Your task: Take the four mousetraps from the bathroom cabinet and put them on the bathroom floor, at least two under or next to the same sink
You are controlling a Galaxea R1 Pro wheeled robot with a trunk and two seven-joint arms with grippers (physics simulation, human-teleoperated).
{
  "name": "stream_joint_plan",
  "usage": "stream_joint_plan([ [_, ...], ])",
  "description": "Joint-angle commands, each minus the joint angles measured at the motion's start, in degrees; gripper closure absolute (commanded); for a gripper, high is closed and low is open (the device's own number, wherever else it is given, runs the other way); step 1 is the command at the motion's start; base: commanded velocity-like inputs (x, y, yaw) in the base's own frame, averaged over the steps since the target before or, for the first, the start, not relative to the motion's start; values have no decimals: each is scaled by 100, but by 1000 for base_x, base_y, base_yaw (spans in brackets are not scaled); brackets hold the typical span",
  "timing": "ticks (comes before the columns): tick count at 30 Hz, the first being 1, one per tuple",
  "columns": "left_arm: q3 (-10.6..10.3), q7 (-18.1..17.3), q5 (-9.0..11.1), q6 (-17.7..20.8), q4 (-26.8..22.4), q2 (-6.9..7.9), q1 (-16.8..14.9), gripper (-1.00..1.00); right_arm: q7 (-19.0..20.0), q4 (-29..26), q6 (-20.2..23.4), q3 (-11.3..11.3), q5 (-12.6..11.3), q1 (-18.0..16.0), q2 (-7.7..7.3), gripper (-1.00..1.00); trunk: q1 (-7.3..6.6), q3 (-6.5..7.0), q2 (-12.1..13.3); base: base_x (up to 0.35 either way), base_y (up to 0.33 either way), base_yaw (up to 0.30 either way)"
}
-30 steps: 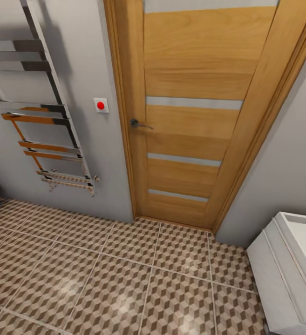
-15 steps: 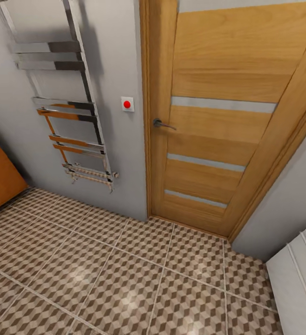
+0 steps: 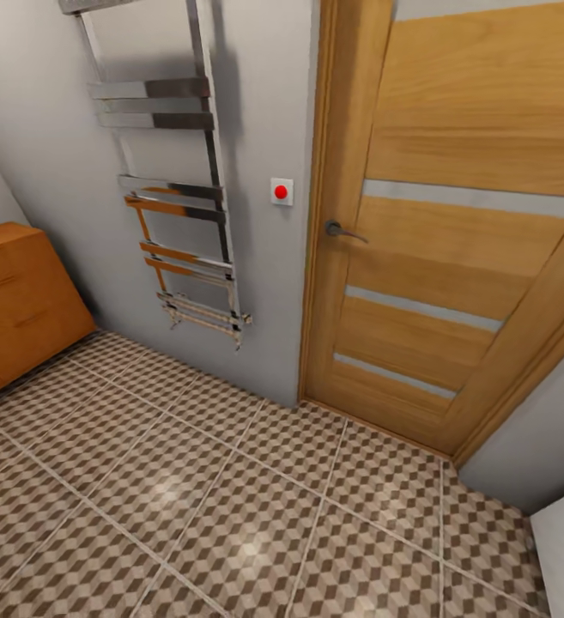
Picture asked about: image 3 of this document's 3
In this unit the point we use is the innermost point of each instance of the electric switch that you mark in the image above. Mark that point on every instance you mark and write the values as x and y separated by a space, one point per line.
282 191

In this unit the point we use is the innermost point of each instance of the cabinet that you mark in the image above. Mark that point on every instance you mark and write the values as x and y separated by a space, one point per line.
41 312

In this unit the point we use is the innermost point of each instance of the towel rack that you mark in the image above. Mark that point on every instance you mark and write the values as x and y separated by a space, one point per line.
179 307

